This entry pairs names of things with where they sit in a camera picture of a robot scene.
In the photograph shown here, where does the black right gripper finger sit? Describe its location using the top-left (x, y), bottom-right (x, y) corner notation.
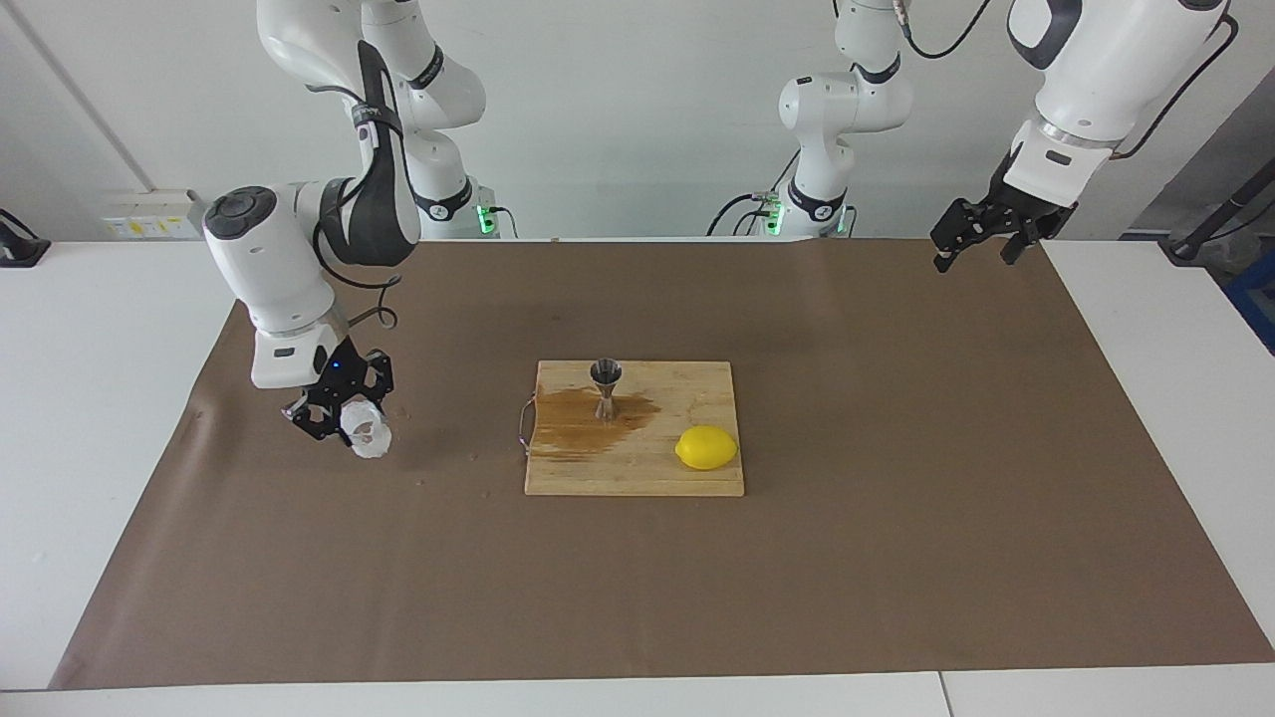
top-left (367, 349), bottom-right (396, 419)
top-left (282, 391), bottom-right (348, 443)

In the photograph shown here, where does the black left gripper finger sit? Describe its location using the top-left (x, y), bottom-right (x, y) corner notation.
top-left (999, 221), bottom-right (1047, 266)
top-left (930, 197), bottom-right (999, 272)

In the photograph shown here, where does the crinkled clear plastic cup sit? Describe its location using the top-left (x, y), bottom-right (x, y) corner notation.
top-left (339, 401), bottom-right (392, 459)

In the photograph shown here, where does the steel double jigger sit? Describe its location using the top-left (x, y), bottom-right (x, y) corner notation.
top-left (591, 357), bottom-right (626, 419)

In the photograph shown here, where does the black stand pole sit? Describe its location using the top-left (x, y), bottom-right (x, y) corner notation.
top-left (1160, 157), bottom-right (1275, 262)

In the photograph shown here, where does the blue crate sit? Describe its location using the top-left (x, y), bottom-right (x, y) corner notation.
top-left (1223, 249), bottom-right (1275, 355)

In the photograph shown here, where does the wooden cutting board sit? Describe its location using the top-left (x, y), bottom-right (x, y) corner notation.
top-left (518, 360), bottom-right (746, 497)

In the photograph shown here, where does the yellow lemon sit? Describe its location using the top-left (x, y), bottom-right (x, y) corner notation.
top-left (674, 425), bottom-right (739, 471)

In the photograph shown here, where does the brown paper table mat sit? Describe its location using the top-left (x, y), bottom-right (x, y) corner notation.
top-left (48, 237), bottom-right (1275, 690)

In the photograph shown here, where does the black clamp base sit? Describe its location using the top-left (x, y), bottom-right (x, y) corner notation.
top-left (0, 209), bottom-right (51, 267)

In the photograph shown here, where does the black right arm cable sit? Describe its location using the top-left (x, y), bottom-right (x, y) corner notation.
top-left (314, 229), bottom-right (401, 330)

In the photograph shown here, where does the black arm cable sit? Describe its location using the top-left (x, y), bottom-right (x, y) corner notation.
top-left (314, 229), bottom-right (401, 330)
top-left (896, 0), bottom-right (1239, 160)

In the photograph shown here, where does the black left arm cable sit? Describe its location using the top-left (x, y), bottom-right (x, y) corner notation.
top-left (896, 0), bottom-right (1239, 160)

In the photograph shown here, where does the black base cable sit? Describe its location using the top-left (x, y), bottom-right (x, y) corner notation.
top-left (705, 192), bottom-right (776, 238)

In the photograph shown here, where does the white wall power strip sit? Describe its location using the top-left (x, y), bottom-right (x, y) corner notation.
top-left (103, 191), bottom-right (210, 240)

